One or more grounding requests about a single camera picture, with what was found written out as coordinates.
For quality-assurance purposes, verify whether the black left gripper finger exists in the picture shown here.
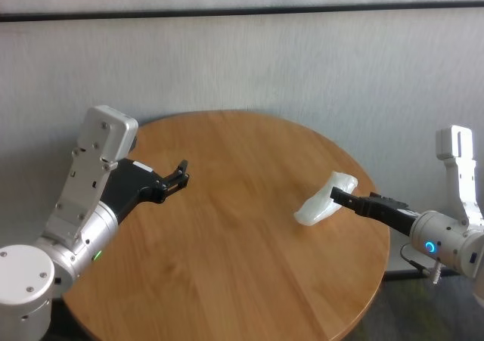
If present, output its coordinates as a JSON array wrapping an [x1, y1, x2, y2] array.
[[157, 159, 190, 202]]

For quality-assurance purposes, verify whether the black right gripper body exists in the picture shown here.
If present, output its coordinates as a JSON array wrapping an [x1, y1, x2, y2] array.
[[358, 191, 421, 240]]

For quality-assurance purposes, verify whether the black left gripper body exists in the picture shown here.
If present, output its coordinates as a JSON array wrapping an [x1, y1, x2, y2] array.
[[101, 157, 167, 225]]

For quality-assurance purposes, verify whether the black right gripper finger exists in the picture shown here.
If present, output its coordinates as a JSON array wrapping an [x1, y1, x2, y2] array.
[[330, 187, 365, 216]]

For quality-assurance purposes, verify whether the white plastic-wrapped sandbag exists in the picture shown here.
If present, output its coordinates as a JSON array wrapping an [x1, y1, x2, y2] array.
[[293, 170, 359, 227]]

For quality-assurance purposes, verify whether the grey right arm cable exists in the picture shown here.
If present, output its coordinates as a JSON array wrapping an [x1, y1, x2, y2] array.
[[400, 241, 443, 285]]

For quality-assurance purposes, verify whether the black wall trim strip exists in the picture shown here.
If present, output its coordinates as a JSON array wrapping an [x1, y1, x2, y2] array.
[[0, 0, 484, 23]]

